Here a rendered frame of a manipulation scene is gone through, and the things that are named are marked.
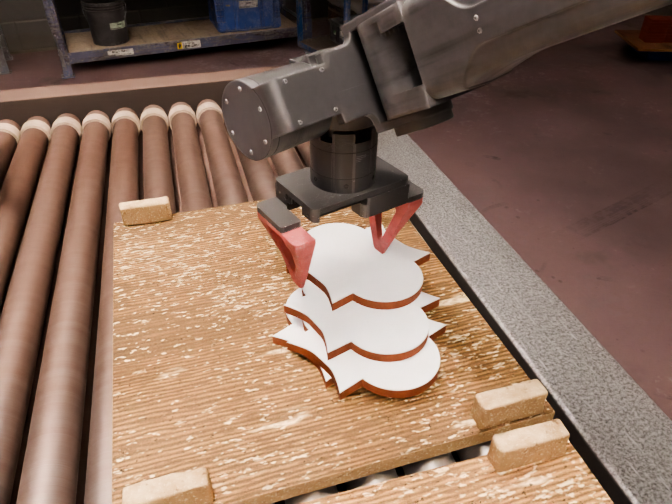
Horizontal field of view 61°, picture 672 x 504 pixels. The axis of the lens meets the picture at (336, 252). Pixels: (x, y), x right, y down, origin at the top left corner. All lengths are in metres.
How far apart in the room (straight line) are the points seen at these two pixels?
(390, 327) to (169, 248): 0.29
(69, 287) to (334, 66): 0.41
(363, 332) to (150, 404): 0.19
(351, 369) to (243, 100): 0.23
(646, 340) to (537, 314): 1.50
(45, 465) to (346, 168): 0.33
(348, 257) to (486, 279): 0.18
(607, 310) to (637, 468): 1.67
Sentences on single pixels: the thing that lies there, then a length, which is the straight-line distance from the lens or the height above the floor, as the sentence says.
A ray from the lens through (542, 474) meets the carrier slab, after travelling 0.48.
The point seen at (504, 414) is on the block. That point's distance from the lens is 0.49.
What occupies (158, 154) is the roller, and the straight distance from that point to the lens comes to 0.95.
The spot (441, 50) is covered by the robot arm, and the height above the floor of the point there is 1.22.
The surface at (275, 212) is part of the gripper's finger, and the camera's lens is 0.49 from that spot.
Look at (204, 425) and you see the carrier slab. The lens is 0.49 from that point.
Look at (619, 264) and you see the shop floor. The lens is 2.44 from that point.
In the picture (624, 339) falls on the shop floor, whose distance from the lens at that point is 2.10.
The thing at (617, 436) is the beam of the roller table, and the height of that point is 0.91.
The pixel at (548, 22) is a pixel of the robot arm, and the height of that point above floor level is 1.25.
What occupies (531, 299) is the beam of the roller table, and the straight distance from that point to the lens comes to 0.65.
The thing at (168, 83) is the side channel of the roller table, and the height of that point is 0.95.
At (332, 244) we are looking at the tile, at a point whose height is 0.98.
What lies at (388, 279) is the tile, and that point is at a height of 0.98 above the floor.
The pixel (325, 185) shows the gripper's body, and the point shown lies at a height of 1.08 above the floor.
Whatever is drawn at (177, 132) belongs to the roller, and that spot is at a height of 0.92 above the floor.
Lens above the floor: 1.32
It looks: 36 degrees down
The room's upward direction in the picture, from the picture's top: straight up
